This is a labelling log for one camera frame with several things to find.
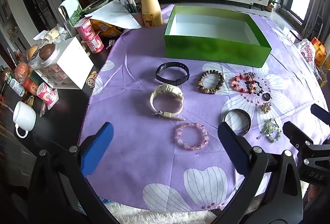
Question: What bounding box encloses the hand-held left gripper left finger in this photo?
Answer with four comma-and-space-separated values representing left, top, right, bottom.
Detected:
26, 122, 121, 224

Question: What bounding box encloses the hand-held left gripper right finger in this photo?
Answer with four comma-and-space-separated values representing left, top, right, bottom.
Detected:
211, 122, 303, 224

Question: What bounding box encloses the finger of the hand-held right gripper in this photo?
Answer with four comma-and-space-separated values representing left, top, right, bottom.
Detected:
282, 121, 314, 153
310, 104, 330, 124

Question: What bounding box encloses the green jade bracelet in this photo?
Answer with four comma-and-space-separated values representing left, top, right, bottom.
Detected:
256, 118, 283, 143

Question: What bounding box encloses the black bangle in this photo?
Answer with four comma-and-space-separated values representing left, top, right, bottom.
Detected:
222, 109, 251, 136

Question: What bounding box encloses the pink bead bracelet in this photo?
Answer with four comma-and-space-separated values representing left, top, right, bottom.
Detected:
175, 122, 209, 151

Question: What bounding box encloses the brown wooden bead bracelet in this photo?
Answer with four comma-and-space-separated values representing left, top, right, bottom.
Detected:
197, 70, 225, 95

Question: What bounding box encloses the cream white watch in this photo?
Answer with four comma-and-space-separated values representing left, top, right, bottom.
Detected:
150, 85, 185, 121

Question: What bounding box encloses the green cardboard box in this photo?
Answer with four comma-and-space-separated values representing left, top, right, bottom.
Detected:
164, 5, 272, 68

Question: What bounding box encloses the black band watch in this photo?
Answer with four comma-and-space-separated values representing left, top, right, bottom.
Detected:
156, 62, 190, 86

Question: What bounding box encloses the person's right hand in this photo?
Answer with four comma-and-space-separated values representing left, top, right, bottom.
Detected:
307, 184, 322, 211

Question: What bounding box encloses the purple floral cloth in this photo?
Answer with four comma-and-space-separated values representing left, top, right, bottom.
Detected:
77, 3, 330, 213

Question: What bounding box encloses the white plastic bag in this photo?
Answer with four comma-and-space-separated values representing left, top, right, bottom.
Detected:
295, 39, 320, 70

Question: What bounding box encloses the beaded bear charm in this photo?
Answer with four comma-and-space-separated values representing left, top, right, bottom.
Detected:
86, 71, 98, 89

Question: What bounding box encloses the pink snack bottle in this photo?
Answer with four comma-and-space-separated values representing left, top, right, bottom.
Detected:
36, 83, 57, 105

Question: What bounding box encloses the white mug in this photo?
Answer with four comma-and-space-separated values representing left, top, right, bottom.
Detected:
13, 101, 37, 138

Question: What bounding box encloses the red jar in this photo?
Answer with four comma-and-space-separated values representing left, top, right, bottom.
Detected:
23, 77, 39, 95

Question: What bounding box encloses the white drawer organizer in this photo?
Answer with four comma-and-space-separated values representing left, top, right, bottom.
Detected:
28, 37, 94, 90

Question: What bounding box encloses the pink yoghurt cup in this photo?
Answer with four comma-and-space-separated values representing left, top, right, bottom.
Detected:
75, 18, 93, 39
85, 33, 104, 54

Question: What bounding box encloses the orange snack bag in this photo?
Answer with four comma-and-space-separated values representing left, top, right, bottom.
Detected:
89, 19, 124, 38

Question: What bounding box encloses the small potted plant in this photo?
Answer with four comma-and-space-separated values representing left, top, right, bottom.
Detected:
267, 0, 280, 12

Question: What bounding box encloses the green carton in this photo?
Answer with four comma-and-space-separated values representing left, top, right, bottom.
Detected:
58, 0, 84, 29

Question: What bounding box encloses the white paper sheet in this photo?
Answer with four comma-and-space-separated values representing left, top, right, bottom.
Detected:
85, 0, 142, 31

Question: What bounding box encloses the round tin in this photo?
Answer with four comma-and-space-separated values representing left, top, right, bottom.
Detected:
82, 0, 110, 14

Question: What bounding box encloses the yellow bear bottle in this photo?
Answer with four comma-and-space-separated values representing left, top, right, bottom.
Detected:
133, 0, 163, 27

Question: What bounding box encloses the pen holder with pens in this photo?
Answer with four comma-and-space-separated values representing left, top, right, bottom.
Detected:
120, 0, 141, 14

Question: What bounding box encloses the sparkly beaded bracelet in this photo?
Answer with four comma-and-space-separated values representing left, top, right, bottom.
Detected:
244, 72, 263, 95

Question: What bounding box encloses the red bead bracelet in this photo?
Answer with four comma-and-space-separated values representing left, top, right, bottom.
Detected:
231, 75, 252, 93

